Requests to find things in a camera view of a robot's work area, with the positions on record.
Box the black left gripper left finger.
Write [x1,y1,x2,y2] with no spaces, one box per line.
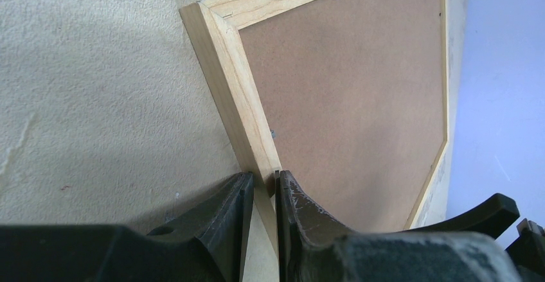
[1,173,254,281]

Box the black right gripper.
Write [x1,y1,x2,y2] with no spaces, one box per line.
[404,193,544,281]

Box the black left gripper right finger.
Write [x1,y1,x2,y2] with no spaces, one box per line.
[274,170,523,282]

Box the brown frame backing board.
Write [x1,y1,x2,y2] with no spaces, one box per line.
[240,0,444,233]

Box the wooden picture frame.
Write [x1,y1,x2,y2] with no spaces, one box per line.
[179,0,450,282]

